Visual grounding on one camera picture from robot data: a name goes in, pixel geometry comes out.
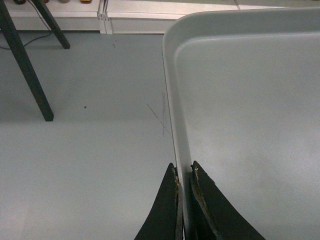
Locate dark metal table leg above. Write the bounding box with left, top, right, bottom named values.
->
left=0, top=0, right=54, bottom=122

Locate white low shelf base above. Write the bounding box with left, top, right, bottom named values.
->
left=0, top=0, right=320, bottom=35

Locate black floor cable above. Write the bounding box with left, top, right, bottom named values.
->
left=0, top=0, right=54, bottom=50

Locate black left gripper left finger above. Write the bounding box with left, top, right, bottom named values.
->
left=135, top=163, right=184, bottom=240

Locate dark slanted table leg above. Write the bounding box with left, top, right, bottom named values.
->
left=32, top=0, right=71, bottom=49

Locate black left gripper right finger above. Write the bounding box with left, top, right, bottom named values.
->
left=190, top=161, right=264, bottom=240

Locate silver grey serving tray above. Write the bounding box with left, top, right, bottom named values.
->
left=162, top=7, right=320, bottom=240

